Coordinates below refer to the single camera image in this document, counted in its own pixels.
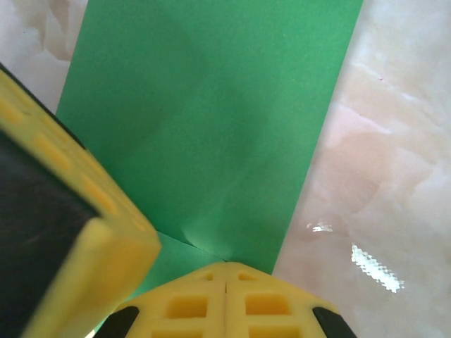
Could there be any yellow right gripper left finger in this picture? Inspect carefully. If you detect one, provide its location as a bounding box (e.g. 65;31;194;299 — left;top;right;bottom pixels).
94;262;226;338

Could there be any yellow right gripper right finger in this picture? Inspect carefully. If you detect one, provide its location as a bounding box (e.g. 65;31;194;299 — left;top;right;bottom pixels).
225;262;359;338

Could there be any green paper sheet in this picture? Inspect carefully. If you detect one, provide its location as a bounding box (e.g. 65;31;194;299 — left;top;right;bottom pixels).
55;0;364;335

